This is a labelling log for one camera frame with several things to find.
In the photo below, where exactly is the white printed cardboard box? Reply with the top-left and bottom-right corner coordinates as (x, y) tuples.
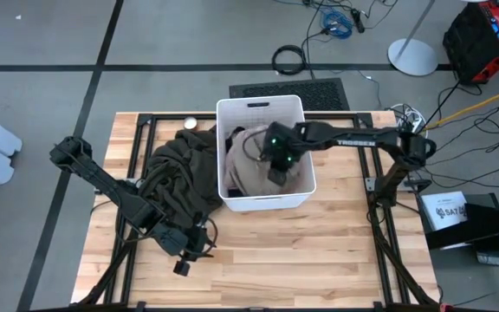
(419, 190), (470, 231)

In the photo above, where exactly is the black and red equipment case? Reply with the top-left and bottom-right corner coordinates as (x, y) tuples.
(442, 0), (499, 86)

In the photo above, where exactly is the white perforated laundry basket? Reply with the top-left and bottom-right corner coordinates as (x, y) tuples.
(215, 94), (318, 213)

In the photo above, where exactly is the black power strip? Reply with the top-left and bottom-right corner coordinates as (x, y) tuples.
(350, 7), (366, 35)

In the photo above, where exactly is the coiled black cable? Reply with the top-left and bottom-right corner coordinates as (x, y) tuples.
(270, 43), (308, 76)

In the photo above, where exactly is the grey floor lamp stand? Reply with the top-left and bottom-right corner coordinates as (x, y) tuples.
(386, 0), (439, 77)

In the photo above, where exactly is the white power strip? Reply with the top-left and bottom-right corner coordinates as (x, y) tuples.
(387, 102), (428, 136)

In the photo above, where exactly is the black metal rig frame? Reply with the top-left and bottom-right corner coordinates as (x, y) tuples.
(78, 111), (441, 312)

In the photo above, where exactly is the beige cloth garment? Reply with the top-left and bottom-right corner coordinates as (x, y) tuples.
(223, 124), (305, 197)

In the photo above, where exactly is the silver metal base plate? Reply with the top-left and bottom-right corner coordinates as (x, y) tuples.
(364, 176), (386, 192)

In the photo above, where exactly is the yellow strap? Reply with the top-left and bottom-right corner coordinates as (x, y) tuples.
(422, 81), (499, 131)

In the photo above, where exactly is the grey plastic bag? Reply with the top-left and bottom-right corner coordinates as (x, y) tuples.
(476, 249), (499, 268)

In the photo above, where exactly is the dark olive hooded sweatshirt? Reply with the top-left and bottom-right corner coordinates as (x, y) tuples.
(138, 127), (224, 231)

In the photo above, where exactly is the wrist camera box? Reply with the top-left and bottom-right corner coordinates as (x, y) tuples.
(268, 167), (288, 187)
(172, 258), (192, 277)

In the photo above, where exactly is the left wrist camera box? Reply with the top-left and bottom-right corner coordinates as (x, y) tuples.
(172, 258), (192, 277)

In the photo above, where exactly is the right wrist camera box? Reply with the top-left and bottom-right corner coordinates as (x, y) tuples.
(268, 167), (288, 187)

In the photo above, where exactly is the black knit garment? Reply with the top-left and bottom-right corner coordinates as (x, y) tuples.
(224, 125), (247, 198)

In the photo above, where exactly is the large black box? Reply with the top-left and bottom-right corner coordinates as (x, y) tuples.
(424, 199), (499, 251)

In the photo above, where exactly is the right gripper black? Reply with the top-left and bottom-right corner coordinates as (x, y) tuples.
(260, 122), (307, 172)

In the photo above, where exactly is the blue coiled cable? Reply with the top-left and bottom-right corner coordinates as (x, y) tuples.
(320, 10), (355, 41)

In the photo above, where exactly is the black perforated floor mat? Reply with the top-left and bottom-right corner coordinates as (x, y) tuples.
(228, 77), (351, 112)

